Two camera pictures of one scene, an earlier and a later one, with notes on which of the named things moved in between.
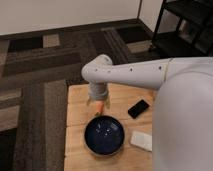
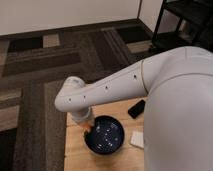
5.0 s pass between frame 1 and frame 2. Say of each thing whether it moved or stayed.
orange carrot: moved
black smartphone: stayed
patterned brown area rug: stayed
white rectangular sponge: stayed
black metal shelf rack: stayed
